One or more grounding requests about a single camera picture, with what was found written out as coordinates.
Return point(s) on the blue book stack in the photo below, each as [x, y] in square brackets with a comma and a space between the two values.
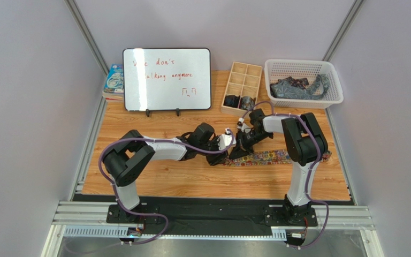
[113, 90]

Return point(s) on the white plastic basket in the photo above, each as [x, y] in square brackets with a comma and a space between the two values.
[275, 69]

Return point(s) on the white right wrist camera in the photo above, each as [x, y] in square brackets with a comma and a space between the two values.
[242, 126]

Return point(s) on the wooden compartment box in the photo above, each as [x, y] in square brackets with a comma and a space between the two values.
[244, 80]

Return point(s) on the whiteboard with red writing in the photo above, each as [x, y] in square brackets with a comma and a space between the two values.
[167, 79]

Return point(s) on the colourful patterned tie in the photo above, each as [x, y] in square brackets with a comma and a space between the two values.
[270, 157]

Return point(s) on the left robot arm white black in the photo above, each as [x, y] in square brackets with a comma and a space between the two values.
[123, 161]

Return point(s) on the aluminium frame rail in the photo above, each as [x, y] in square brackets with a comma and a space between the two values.
[79, 228]

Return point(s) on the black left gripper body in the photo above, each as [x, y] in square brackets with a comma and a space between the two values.
[213, 152]

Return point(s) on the dark patterned tie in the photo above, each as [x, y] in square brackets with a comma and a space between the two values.
[302, 83]

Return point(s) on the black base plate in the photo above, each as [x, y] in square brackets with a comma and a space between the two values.
[207, 216]

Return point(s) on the rolled black tie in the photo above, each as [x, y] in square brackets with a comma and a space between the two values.
[231, 101]

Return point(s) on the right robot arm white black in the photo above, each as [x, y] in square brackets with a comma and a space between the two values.
[305, 145]

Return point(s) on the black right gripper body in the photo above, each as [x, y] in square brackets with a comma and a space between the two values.
[243, 144]

